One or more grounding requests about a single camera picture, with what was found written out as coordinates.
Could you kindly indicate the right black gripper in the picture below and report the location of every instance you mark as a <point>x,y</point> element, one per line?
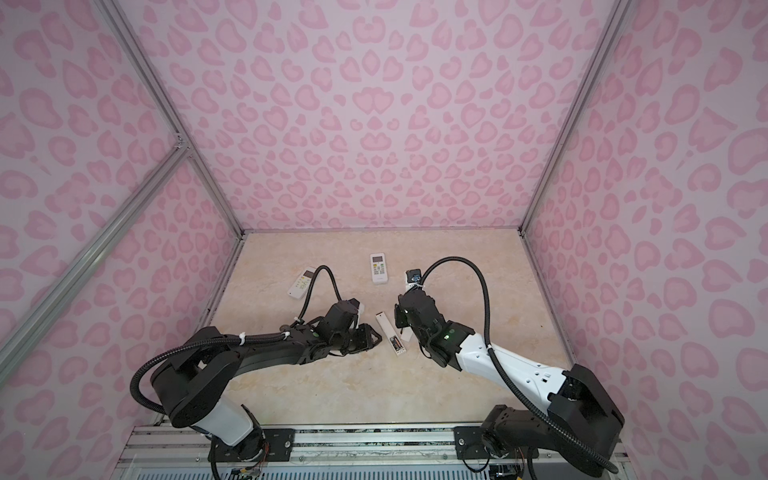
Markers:
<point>399,316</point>

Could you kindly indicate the slim white remote control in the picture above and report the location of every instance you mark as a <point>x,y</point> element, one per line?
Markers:
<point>390,334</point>

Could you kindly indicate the black mounting plate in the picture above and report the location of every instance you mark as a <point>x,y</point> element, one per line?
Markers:
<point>472,443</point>
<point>271,445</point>

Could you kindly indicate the aluminium front rail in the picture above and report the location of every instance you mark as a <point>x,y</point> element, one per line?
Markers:
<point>336,451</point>

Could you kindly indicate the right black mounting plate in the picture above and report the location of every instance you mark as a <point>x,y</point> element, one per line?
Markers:
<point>472,443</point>

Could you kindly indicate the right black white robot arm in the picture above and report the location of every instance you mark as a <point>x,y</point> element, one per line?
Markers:
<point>567,411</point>

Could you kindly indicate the aluminium diagonal frame bar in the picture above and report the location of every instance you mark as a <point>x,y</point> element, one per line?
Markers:
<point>38,321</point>

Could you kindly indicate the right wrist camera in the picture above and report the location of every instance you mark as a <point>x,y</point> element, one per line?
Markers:
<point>413,279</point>

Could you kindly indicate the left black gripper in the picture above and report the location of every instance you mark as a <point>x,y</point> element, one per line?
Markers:
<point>369,339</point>

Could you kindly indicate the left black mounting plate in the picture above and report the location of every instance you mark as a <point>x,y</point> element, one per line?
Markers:
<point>271,445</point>

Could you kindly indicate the white remote centre back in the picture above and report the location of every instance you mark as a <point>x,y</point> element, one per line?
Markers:
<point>379,272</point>

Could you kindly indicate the white remote angled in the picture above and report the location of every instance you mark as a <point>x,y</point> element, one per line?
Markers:
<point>301,285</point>

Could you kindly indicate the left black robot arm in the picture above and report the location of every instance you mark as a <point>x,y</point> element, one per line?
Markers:
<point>187,383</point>

